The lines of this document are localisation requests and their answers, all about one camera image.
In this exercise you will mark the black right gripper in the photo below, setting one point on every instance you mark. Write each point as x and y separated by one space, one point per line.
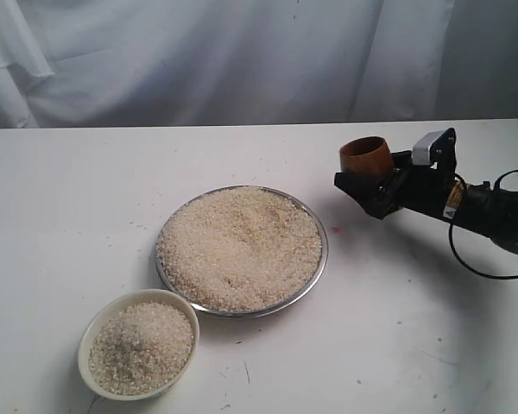
422 189

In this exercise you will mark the brown wooden cup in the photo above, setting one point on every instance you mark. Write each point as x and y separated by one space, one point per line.
367 156

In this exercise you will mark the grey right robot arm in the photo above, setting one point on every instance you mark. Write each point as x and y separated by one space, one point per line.
487 209

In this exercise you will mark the steel plate of rice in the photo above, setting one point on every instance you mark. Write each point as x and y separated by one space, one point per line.
242 251

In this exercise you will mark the white bowl of rice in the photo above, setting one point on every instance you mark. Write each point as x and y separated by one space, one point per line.
139 345

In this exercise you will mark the white backdrop cloth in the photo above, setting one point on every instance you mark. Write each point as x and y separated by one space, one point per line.
78 64

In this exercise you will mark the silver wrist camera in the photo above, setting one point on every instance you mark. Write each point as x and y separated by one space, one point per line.
421 151

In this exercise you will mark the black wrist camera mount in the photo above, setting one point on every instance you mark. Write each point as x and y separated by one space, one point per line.
443 152

